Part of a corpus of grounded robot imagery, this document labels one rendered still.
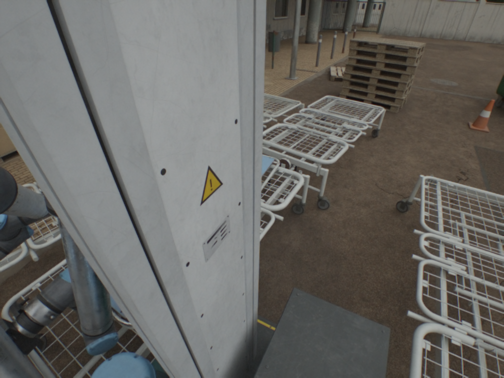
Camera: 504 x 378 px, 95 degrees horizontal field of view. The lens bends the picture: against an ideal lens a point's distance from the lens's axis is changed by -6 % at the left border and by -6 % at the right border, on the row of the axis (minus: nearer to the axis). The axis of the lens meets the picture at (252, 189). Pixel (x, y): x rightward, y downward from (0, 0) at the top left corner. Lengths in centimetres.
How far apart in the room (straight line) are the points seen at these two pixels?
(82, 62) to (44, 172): 9
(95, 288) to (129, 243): 51
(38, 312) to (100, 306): 20
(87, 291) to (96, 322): 14
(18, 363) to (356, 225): 234
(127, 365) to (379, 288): 176
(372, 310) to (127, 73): 197
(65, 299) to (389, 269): 207
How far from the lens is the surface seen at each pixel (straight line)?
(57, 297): 97
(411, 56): 540
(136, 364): 80
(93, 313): 85
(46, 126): 20
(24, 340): 102
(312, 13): 1462
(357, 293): 206
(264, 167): 213
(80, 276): 74
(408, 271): 236
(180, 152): 30
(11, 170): 441
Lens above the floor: 167
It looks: 38 degrees down
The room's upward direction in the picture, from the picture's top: straight up
